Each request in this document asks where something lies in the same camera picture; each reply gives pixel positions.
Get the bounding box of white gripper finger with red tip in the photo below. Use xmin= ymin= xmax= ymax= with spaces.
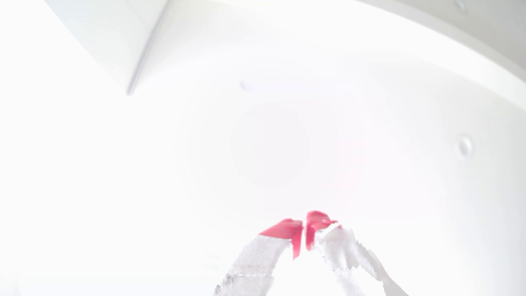
xmin=306 ymin=210 xmax=408 ymax=296
xmin=214 ymin=218 xmax=305 ymax=296

